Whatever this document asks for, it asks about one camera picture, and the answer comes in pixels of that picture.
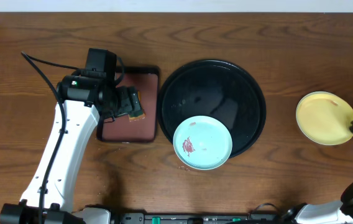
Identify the green and orange sponge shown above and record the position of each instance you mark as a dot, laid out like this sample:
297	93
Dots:
137	110

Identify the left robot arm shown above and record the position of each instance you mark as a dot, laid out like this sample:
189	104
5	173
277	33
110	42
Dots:
82	104

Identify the round black serving tray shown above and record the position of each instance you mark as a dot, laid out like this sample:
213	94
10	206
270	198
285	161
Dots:
218	89

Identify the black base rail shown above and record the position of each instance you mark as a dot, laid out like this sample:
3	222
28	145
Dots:
141	218

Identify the lower light blue plate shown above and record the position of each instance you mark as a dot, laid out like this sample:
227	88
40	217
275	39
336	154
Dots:
202	142

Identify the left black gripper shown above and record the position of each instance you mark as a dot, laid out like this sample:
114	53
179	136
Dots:
127	101

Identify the yellow plate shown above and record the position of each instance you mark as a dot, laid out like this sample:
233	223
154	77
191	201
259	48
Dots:
324	118

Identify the rectangular black tray brown mat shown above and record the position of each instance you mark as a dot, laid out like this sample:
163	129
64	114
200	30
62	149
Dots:
145	80

